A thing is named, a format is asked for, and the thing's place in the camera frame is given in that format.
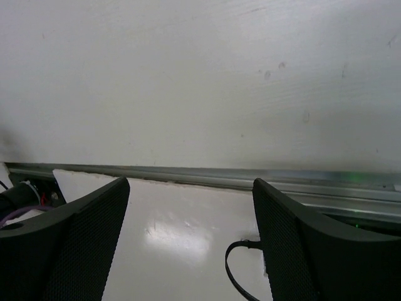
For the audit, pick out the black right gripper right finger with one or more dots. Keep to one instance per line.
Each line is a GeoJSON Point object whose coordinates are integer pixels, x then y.
{"type": "Point", "coordinates": [322, 251]}

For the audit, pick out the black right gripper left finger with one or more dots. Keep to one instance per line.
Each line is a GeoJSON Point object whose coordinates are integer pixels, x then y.
{"type": "Point", "coordinates": [65, 253]}

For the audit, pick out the white front cover board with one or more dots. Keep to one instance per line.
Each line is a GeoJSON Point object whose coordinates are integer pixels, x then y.
{"type": "Point", "coordinates": [173, 241]}

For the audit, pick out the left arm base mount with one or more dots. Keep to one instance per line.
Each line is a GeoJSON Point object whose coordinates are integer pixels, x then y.
{"type": "Point", "coordinates": [28, 196]}

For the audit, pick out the aluminium front rail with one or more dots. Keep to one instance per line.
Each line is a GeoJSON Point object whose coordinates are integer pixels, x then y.
{"type": "Point", "coordinates": [367, 195]}

